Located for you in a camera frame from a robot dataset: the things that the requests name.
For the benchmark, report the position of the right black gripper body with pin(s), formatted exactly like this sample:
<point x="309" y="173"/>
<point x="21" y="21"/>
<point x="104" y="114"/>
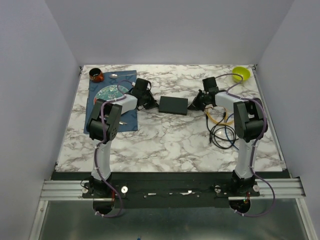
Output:
<point x="204" y="95"/>

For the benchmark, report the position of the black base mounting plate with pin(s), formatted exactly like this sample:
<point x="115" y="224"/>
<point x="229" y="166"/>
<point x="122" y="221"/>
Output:
<point x="141" y="190"/>

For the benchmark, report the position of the aluminium rail frame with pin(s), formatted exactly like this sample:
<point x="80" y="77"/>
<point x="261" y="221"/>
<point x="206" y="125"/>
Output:
<point x="70" y="190"/>

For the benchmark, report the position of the green bowl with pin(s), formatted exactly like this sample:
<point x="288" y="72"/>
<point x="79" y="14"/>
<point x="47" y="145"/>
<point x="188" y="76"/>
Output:
<point x="240" y="73"/>

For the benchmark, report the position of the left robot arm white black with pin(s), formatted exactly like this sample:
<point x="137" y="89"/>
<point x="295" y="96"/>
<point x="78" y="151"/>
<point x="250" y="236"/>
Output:
<point x="105" y="118"/>

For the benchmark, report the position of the teal red patterned plate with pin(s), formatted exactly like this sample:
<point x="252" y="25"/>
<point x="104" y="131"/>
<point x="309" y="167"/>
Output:
<point x="110" y="92"/>

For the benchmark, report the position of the black network switch box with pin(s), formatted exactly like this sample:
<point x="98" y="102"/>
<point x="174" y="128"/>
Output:
<point x="173" y="105"/>

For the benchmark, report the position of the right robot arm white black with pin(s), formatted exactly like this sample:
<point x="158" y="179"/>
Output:
<point x="250" y="124"/>

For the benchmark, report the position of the red black cup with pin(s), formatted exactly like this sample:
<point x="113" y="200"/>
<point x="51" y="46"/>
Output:
<point x="96" y="75"/>

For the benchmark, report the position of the metal spoon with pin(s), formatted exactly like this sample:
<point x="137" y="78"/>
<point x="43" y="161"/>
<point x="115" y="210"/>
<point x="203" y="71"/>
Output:
<point x="116" y="76"/>

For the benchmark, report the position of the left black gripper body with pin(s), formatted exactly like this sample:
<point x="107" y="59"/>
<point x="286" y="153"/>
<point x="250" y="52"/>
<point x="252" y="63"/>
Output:
<point x="144" y="95"/>

